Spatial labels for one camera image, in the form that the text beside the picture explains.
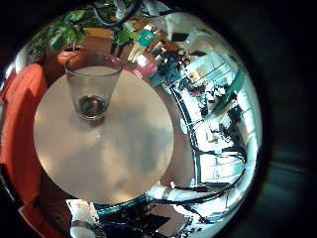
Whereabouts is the terracotta plant pot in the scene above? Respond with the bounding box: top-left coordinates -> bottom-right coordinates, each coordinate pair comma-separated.
55,45 -> 88,67

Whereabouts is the black looped cable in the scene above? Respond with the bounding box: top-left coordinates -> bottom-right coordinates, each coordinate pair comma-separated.
91,0 -> 142,29

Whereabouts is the orange chair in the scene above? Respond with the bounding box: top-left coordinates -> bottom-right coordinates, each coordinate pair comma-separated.
0,62 -> 63,238

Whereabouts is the teal box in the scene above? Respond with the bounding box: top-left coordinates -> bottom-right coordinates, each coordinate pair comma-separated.
137,29 -> 157,49

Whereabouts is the long black cable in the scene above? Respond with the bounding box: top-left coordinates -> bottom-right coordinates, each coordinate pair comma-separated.
152,168 -> 248,205

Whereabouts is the clear glass vase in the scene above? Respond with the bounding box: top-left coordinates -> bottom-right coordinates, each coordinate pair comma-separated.
63,52 -> 124,122

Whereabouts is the pink object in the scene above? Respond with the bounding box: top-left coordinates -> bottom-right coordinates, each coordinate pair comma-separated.
134,54 -> 159,78

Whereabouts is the green leafy plant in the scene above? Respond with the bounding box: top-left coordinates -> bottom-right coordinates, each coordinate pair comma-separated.
29,8 -> 140,56

